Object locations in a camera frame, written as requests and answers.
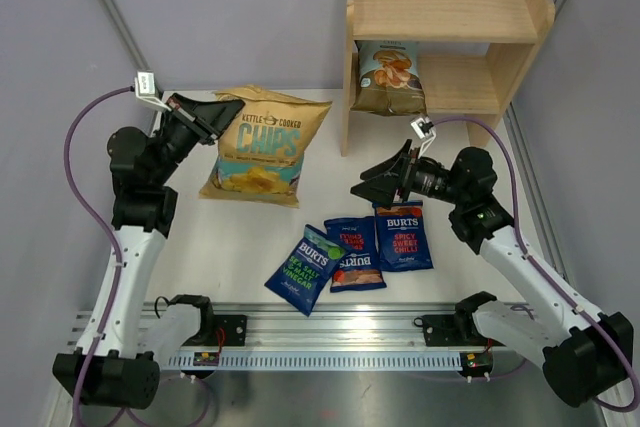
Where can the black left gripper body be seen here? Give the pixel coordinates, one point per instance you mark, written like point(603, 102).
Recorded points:
point(189, 122)

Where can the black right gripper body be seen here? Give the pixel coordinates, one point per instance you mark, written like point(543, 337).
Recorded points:
point(410, 176)

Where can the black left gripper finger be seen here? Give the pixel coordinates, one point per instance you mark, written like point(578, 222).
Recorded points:
point(178, 100)
point(215, 117)

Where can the large kettle cooked chips bag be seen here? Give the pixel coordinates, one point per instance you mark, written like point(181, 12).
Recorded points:
point(261, 154)

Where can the olive light-blue chips bag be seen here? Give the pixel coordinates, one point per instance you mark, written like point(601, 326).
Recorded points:
point(388, 78)

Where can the blue sea salt vinegar bag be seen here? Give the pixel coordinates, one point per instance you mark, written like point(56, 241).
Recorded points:
point(302, 276)

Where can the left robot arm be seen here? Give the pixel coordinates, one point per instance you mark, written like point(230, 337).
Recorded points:
point(113, 364)

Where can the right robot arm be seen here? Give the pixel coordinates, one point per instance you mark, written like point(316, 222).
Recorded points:
point(581, 351)

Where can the wooden two-tier shelf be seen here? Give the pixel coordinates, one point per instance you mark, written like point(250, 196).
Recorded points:
point(481, 86)

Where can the blue spicy sweet chilli bag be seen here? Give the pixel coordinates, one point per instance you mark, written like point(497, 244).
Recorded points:
point(401, 237)

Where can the blue upside-down Burts chilli bag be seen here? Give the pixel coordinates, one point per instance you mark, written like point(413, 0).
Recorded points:
point(359, 270)

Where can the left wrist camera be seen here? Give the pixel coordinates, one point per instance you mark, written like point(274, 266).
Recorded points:
point(146, 92)

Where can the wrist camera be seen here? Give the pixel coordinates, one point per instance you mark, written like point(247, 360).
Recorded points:
point(146, 92)
point(425, 131)

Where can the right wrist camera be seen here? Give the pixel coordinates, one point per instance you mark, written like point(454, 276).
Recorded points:
point(425, 131)

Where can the aluminium corner frame post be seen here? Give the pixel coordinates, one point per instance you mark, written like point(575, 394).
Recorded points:
point(125, 35)

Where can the right aluminium frame post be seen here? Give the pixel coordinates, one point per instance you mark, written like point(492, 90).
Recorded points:
point(532, 126)

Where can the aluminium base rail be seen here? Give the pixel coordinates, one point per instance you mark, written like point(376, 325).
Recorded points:
point(335, 337)

